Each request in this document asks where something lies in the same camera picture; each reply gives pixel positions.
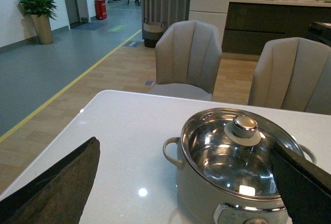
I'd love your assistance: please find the potted green plant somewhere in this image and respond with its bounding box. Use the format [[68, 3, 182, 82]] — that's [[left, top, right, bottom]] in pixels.
[[18, 0, 57, 44]]

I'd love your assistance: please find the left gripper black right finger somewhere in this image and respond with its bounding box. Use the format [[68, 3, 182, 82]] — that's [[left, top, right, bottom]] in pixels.
[[270, 142, 330, 223]]

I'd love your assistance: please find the right beige upholstered chair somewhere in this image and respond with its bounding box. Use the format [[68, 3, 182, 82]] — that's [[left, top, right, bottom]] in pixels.
[[248, 37, 330, 115]]

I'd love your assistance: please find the white pillar cabinet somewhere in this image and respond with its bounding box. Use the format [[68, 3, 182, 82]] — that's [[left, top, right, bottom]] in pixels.
[[188, 0, 235, 44]]

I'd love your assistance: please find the red bin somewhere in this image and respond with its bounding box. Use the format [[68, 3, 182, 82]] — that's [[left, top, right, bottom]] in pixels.
[[95, 0, 107, 20]]

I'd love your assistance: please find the beige upholstered chair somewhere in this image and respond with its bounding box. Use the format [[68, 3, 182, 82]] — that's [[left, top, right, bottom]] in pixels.
[[248, 37, 330, 115], [149, 20, 222, 101]]

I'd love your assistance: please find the woven laundry basket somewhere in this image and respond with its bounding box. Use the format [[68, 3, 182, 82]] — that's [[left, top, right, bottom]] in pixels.
[[142, 18, 166, 48]]

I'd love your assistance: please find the beige electric cooking pot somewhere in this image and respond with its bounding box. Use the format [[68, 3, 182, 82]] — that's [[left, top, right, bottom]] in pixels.
[[162, 107, 317, 224]]

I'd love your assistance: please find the left beige upholstered chair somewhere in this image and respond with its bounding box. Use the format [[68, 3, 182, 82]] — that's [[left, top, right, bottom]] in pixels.
[[149, 20, 222, 101]]

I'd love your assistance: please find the glass pot lid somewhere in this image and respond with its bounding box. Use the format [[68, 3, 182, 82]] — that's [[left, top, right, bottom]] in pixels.
[[181, 108, 304, 199]]

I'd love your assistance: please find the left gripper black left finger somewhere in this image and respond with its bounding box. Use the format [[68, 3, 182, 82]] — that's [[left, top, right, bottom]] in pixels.
[[1, 137, 100, 223]]

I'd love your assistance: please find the dark kitchen counter cabinet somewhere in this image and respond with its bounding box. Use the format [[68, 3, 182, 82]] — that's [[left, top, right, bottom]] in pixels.
[[222, 2, 330, 55]]

